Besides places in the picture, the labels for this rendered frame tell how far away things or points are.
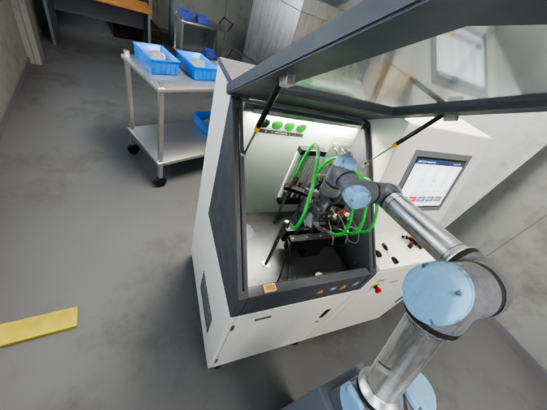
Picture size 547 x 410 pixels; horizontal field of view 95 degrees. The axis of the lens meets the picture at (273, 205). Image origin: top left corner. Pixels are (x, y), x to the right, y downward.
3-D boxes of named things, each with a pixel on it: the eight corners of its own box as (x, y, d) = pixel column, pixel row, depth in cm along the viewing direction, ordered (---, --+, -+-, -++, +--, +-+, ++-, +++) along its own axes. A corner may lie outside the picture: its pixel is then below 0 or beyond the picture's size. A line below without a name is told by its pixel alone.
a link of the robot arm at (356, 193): (386, 194, 78) (369, 173, 86) (356, 192, 74) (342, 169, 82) (372, 212, 83) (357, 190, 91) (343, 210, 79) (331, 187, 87)
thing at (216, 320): (205, 372, 152) (229, 318, 101) (194, 285, 188) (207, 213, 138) (304, 342, 183) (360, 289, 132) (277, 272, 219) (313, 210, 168)
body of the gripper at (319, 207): (312, 223, 98) (326, 201, 90) (304, 207, 103) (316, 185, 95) (329, 222, 101) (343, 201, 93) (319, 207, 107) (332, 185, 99)
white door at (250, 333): (212, 367, 146) (236, 318, 102) (212, 363, 148) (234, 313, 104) (306, 339, 174) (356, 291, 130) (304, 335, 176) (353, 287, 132)
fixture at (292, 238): (281, 259, 125) (291, 241, 115) (274, 243, 131) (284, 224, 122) (335, 253, 140) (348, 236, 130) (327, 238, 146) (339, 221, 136)
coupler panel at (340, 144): (312, 188, 139) (337, 139, 119) (309, 184, 141) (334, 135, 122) (330, 188, 145) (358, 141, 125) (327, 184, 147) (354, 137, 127)
